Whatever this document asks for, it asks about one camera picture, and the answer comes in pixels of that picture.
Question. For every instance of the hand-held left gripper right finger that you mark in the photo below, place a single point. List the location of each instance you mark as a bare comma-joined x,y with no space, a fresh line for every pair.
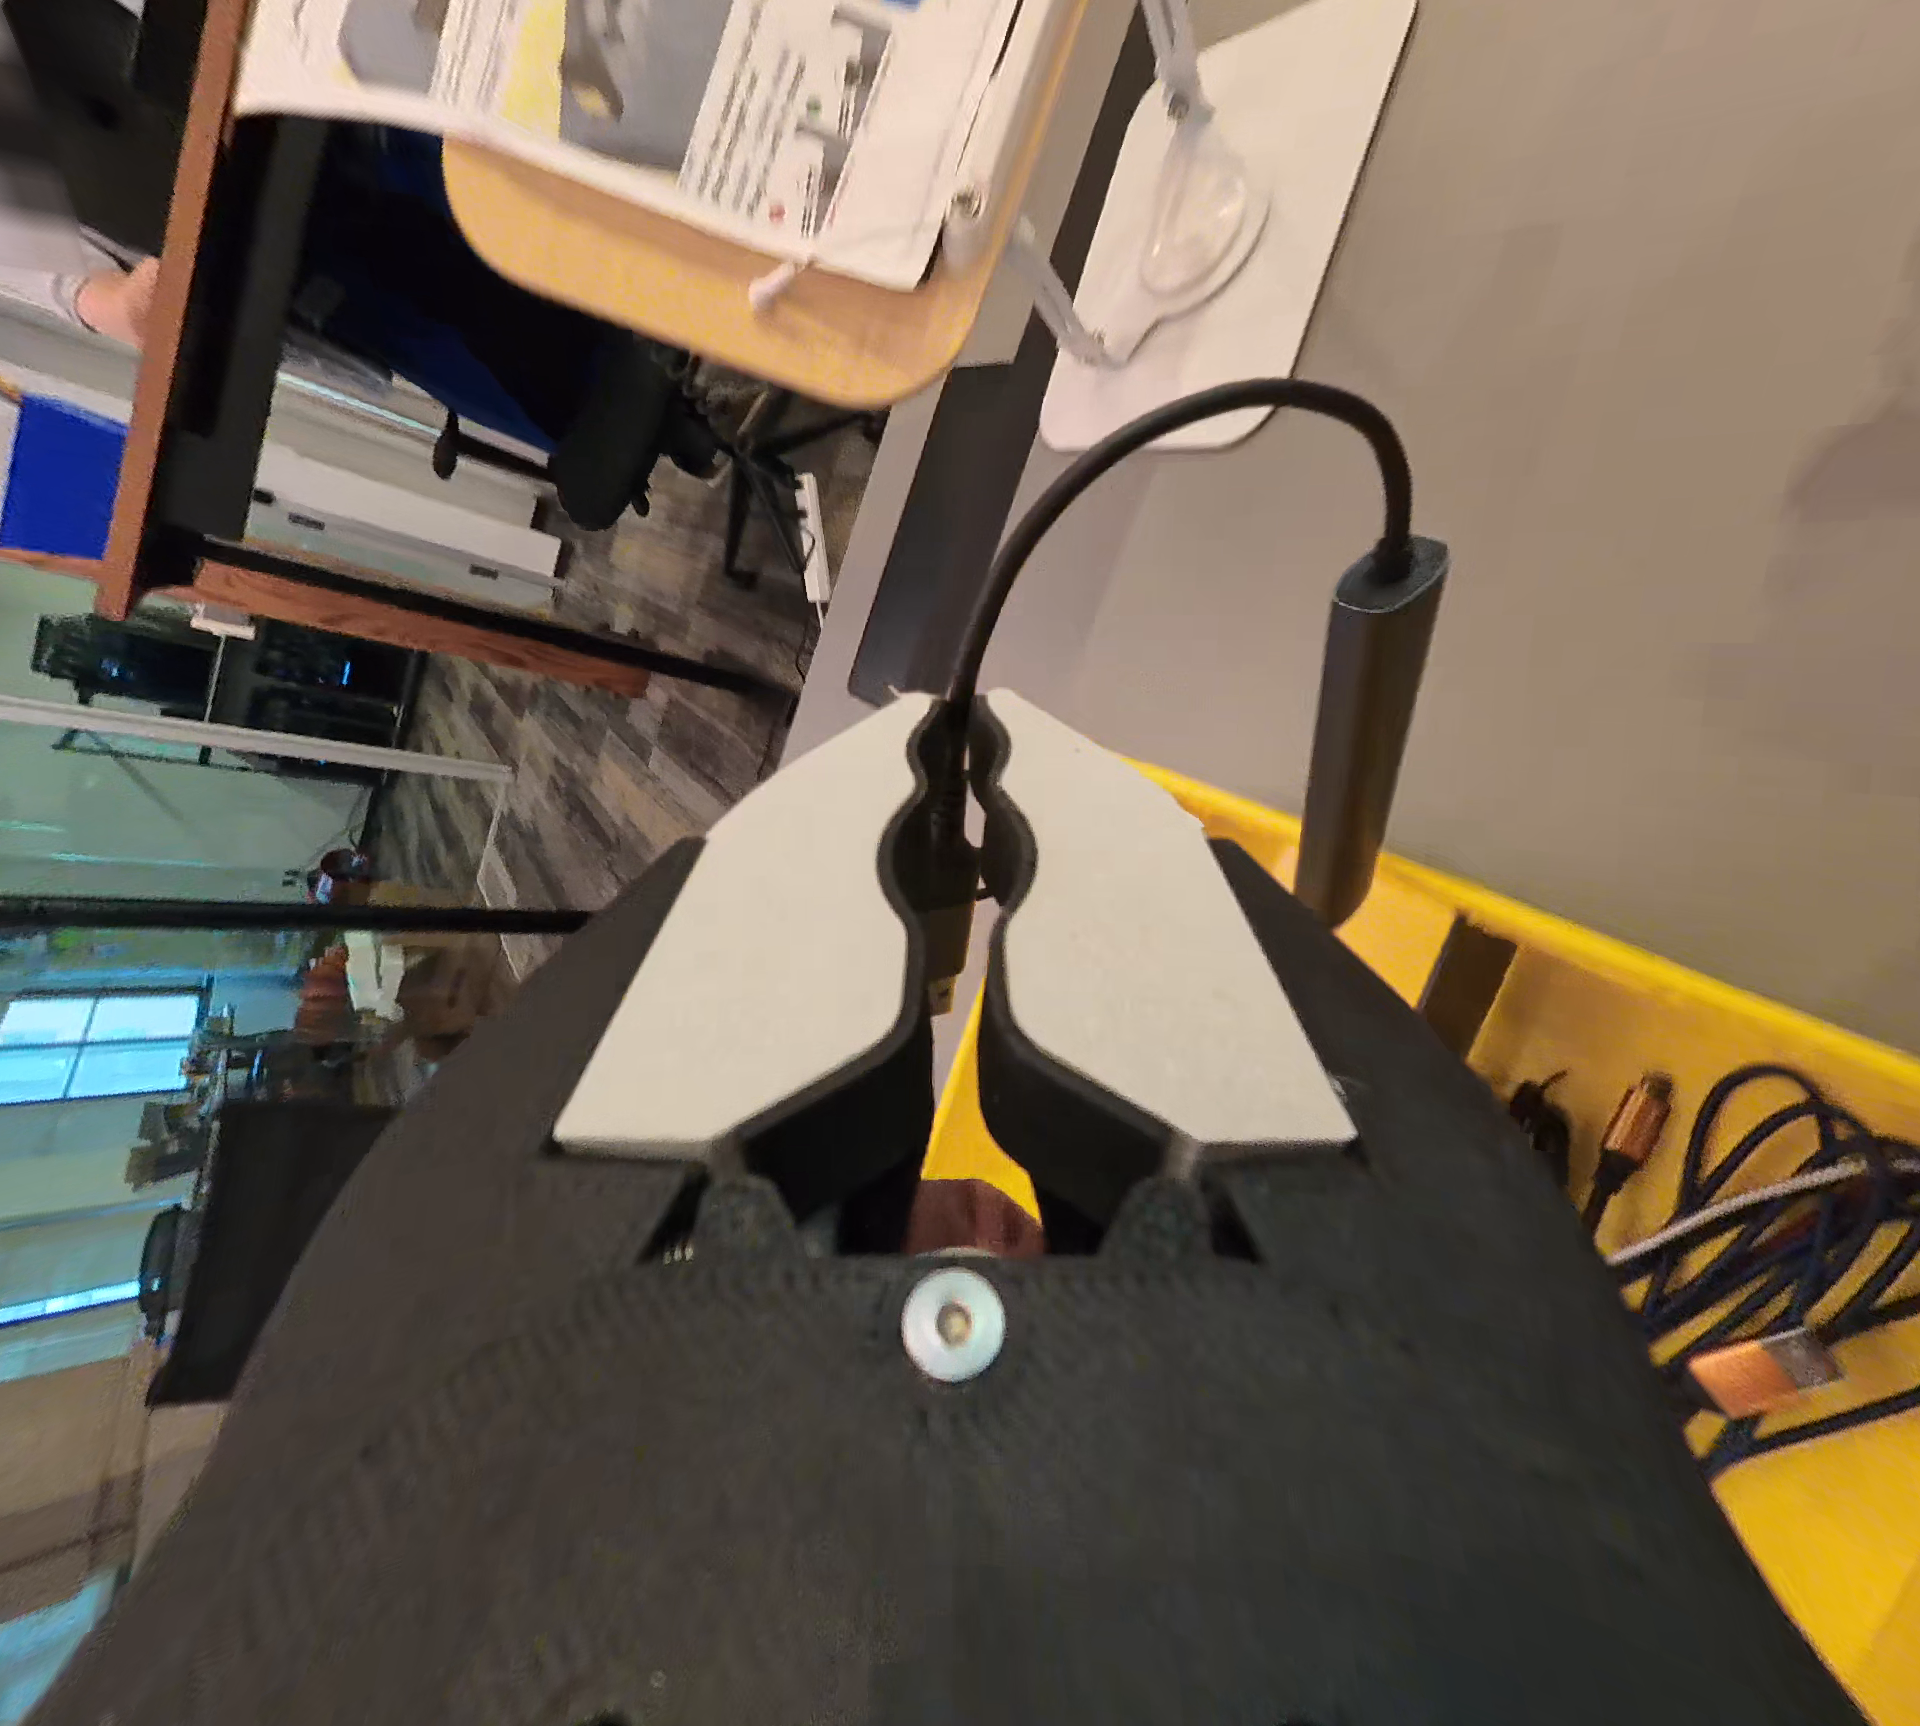
1171,977

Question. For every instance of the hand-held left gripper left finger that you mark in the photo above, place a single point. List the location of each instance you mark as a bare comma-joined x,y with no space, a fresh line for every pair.
734,977

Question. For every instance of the printed instruction sheet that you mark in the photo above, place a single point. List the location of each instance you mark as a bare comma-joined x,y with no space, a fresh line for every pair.
675,0

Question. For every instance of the black bin divider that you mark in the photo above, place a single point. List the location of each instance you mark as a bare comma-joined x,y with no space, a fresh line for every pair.
1466,991

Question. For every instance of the white document stand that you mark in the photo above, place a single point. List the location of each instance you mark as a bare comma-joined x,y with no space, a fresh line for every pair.
1320,180

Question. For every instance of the yellow plastic bin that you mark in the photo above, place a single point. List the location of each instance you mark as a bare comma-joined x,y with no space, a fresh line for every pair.
1831,1547

